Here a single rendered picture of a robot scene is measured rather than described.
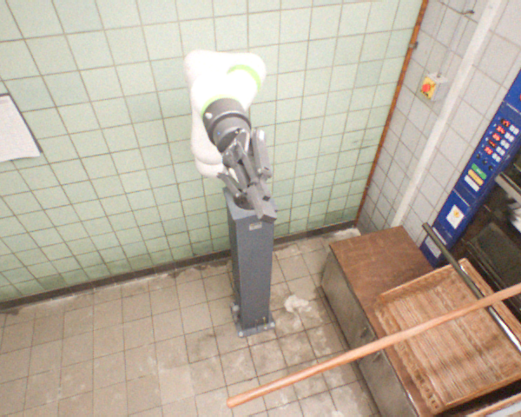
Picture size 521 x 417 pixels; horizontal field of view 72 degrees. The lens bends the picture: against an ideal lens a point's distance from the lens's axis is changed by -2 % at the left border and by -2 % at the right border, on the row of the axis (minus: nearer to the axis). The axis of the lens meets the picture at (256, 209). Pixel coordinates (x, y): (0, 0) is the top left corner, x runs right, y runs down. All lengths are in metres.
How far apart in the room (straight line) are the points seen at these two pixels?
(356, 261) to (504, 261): 0.74
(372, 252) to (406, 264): 0.20
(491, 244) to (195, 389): 1.84
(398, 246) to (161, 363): 1.68
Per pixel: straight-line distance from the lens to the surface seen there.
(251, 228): 1.66
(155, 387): 2.55
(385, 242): 2.39
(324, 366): 1.27
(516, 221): 1.94
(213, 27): 1.79
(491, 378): 2.18
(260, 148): 0.64
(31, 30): 1.80
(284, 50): 1.93
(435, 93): 2.06
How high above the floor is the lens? 2.39
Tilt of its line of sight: 48 degrees down
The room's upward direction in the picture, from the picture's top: straight up
